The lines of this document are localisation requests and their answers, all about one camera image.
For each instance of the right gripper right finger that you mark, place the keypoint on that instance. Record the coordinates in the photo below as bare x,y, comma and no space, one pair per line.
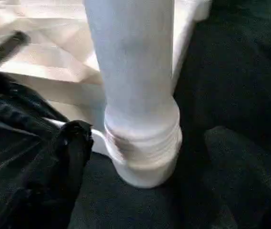
254,181

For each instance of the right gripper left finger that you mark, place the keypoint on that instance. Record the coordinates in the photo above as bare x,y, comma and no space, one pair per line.
40,186

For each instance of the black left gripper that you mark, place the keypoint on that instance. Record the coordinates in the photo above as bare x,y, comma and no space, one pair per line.
11,119

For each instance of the white plastic table top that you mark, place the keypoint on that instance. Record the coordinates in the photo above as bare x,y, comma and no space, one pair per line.
54,47

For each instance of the white plastic table leg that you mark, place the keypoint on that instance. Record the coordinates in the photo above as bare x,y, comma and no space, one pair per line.
135,86

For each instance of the black work mat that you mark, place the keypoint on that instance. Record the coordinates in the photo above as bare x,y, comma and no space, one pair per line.
240,71

